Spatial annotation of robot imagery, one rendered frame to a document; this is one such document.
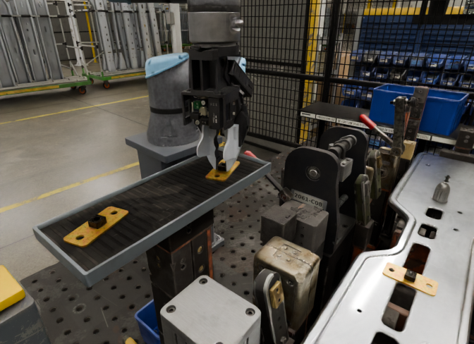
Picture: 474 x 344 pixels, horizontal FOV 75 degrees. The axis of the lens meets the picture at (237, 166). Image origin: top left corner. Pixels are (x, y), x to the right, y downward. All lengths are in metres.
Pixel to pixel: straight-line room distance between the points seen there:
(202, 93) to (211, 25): 0.09
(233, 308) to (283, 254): 0.15
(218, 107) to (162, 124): 0.42
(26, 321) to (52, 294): 0.67
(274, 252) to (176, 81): 0.51
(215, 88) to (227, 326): 0.31
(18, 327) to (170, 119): 0.59
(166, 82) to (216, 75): 0.39
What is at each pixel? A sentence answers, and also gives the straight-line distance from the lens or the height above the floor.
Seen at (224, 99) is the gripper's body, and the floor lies 1.31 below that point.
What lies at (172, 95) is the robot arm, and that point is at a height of 1.23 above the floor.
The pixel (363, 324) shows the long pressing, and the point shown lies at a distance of 0.55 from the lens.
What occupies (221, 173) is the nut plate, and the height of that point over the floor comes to 1.16.
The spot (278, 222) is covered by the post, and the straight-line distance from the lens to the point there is 0.55.
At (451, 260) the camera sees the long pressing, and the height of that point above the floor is 1.00.
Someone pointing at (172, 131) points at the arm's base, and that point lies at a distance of 0.86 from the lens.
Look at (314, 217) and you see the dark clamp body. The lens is 0.60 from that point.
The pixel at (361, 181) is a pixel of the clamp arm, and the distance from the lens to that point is 0.72.
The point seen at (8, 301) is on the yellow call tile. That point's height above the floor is 1.16.
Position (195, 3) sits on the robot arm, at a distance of 0.47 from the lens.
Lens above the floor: 1.41
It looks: 25 degrees down
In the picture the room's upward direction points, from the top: straight up
